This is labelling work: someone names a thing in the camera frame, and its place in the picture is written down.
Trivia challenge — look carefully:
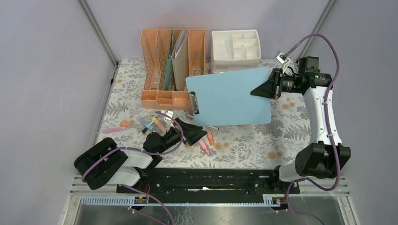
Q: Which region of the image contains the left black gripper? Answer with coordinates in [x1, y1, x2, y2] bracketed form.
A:
[157, 118, 207, 154]

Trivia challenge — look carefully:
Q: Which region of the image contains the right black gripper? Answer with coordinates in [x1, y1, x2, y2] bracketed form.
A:
[250, 68, 301, 100]

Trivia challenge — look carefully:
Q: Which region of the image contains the light blue folder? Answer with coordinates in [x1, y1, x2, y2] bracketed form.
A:
[186, 67, 271, 126]

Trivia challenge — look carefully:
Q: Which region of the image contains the white plastic drawer unit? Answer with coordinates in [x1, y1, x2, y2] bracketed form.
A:
[210, 30, 261, 73]

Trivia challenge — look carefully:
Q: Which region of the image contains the teal folder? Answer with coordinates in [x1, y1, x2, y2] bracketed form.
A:
[163, 29, 174, 90]

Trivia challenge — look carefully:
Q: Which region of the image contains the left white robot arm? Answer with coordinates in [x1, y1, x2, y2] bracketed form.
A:
[73, 118, 207, 193]

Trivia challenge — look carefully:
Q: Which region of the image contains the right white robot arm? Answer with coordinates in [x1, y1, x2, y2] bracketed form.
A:
[251, 56, 351, 193]

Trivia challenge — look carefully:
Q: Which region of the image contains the floral patterned desk mat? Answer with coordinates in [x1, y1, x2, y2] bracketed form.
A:
[97, 59, 310, 169]

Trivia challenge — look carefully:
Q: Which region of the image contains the black cap marker left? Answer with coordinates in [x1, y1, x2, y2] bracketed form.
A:
[142, 117, 156, 134]

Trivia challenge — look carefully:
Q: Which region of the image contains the orange highlighter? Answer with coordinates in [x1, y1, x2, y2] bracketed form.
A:
[207, 130, 215, 146]

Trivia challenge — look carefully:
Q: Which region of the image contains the orange plastic file organizer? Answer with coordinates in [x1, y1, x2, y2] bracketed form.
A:
[140, 29, 207, 111]

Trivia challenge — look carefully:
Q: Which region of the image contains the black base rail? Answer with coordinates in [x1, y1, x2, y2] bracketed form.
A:
[133, 168, 300, 204]

